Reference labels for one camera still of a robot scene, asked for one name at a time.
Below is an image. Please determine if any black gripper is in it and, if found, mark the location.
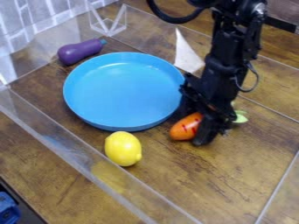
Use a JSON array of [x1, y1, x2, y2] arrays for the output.
[[178, 31, 249, 146]]

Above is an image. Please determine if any orange toy carrot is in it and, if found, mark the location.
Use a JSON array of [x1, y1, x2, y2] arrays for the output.
[[170, 112, 203, 141]]

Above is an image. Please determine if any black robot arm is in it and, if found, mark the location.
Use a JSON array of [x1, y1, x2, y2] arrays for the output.
[[180, 0, 267, 146]]

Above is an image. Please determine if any blue round plate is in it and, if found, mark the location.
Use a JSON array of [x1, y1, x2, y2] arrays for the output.
[[63, 52, 184, 132]]

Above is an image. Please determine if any yellow toy lemon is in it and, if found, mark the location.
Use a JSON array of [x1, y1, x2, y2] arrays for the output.
[[104, 131, 143, 166]]

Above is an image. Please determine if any purple toy eggplant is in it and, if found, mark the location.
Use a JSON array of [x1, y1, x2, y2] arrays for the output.
[[58, 38, 107, 65]]

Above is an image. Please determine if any blue object at corner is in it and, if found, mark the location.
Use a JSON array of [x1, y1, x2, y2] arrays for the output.
[[0, 192, 22, 224]]

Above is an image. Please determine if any clear acrylic enclosure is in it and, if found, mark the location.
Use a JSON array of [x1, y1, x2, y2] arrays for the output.
[[0, 0, 299, 224]]

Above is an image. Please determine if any black cable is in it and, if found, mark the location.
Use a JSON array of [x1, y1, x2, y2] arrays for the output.
[[146, 0, 208, 25]]

